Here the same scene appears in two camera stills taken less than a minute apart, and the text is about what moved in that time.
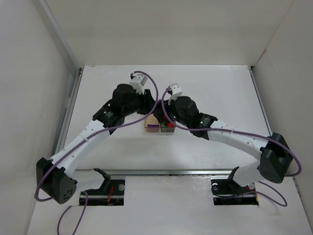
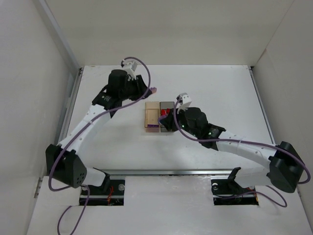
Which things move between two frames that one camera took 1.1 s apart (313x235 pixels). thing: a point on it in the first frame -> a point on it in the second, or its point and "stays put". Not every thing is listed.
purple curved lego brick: [152, 126] stays put
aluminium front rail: [167, 172] stays put
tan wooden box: [151, 119] stays put
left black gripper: [147, 102] -> [140, 86]
